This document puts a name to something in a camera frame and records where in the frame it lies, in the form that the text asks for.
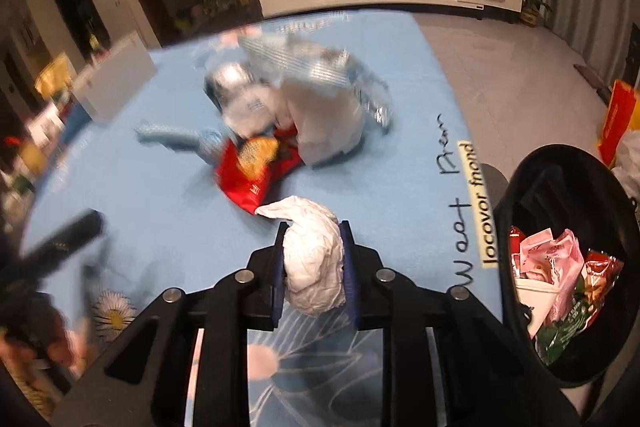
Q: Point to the small red snack packet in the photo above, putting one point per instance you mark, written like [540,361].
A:
[515,252]

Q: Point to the blue face mask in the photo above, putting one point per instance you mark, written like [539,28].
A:
[172,137]

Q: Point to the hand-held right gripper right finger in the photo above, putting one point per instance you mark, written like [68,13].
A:
[351,279]

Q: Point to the small potted plant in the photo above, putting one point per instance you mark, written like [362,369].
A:
[534,4]

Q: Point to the white plastic bag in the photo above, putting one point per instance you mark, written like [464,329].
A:
[320,127]

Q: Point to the pink plastic bag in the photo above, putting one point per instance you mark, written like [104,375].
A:
[555,257]

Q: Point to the silver and white pouch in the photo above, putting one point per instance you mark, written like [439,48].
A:
[245,99]

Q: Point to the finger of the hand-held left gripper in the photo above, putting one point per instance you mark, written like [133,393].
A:
[65,239]

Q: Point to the orange woven bag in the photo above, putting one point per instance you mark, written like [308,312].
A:
[617,122]

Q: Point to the light blue printed tablecloth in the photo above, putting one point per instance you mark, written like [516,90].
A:
[400,107]

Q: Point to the large red snack packet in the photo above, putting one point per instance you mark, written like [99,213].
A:
[240,179]

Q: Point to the white box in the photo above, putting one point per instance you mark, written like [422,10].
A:
[117,77]

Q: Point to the black trash bin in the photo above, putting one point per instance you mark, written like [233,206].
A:
[550,177]

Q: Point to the yellow packet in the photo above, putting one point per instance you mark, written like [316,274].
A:
[54,76]

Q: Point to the green and red snack packet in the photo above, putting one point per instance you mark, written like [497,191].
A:
[600,277]

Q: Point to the white tissue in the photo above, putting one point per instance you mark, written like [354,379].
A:
[315,257]

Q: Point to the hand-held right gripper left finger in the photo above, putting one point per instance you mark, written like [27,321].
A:
[276,289]

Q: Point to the person's left hand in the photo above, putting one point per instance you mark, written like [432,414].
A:
[67,349]

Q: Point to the dark red doormat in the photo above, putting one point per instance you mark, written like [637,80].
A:
[594,77]

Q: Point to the white sack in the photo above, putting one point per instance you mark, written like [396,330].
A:
[629,172]

